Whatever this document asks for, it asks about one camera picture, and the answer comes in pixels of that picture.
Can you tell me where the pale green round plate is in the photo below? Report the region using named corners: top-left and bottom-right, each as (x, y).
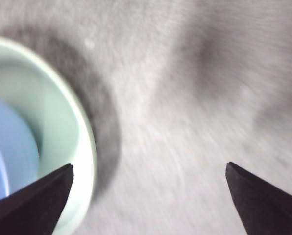
top-left (0, 35), bottom-right (98, 235)

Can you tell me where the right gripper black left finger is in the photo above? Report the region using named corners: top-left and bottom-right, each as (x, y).
top-left (0, 163), bottom-right (74, 235)

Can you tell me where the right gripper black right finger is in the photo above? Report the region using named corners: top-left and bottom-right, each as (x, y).
top-left (225, 161), bottom-right (292, 235)

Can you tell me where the blue ribbed bowl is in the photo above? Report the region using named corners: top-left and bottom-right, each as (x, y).
top-left (0, 94), bottom-right (42, 204)

